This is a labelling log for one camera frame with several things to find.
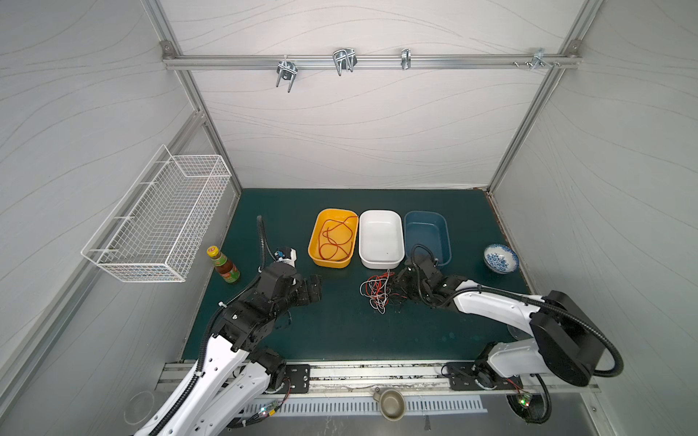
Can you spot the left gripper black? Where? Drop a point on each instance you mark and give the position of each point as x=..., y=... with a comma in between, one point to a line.
x=304, y=297

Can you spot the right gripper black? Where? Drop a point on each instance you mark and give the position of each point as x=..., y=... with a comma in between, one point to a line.
x=416, y=277

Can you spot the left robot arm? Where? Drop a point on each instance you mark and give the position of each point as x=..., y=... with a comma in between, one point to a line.
x=233, y=368

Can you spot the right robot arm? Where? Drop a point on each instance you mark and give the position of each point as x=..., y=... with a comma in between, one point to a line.
x=560, y=338

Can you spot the blue plastic tray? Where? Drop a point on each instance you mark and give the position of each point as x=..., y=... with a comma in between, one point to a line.
x=429, y=229

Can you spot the white plastic tray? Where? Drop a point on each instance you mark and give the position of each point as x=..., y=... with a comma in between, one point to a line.
x=381, y=239

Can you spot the sauce bottle yellow cap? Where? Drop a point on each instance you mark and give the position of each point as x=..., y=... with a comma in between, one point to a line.
x=225, y=268

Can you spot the yellow plastic tray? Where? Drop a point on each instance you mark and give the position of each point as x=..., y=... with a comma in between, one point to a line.
x=333, y=239

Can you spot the blue white ceramic bowl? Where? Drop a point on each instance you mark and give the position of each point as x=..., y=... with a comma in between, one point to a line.
x=501, y=259

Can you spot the olive green cup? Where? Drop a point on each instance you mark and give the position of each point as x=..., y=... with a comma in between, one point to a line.
x=391, y=403

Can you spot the clear glass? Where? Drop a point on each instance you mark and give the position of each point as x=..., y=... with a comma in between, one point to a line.
x=140, y=408

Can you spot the left metal u-bolt clamp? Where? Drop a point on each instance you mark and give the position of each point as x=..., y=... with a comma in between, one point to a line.
x=286, y=71

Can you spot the metal u-bolt clamp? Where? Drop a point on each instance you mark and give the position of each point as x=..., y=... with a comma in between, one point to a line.
x=344, y=60
x=286, y=71

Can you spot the middle metal u-bolt clamp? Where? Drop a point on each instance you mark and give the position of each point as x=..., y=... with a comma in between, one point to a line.
x=344, y=60

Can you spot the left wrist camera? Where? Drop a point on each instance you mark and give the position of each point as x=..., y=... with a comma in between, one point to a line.
x=286, y=255

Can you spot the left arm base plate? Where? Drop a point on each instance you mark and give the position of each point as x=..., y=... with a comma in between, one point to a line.
x=294, y=378

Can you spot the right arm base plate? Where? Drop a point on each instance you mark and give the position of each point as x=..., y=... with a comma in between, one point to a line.
x=470, y=376

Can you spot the white vented cable duct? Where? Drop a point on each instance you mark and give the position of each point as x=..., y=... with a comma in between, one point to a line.
x=418, y=405

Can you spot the white wire basket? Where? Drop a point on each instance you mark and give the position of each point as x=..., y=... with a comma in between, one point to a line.
x=155, y=230

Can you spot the small metal bracket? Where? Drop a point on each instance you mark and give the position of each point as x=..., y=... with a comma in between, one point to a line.
x=406, y=59

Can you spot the right metal hook bracket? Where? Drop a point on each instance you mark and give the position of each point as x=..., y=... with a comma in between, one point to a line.
x=537, y=61

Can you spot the horizontal metal rail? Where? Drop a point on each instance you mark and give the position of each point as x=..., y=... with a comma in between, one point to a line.
x=317, y=62

